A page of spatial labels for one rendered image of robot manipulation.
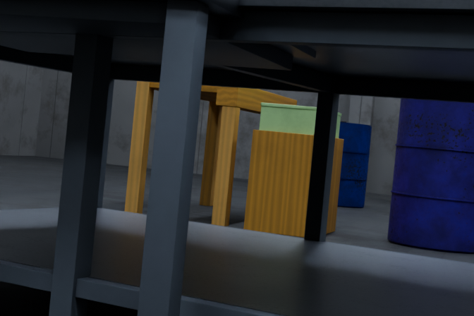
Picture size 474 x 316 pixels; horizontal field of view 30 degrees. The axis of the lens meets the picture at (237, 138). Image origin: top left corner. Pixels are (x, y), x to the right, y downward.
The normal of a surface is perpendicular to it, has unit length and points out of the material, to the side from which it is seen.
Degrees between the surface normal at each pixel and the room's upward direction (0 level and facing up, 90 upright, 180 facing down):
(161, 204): 90
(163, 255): 90
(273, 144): 90
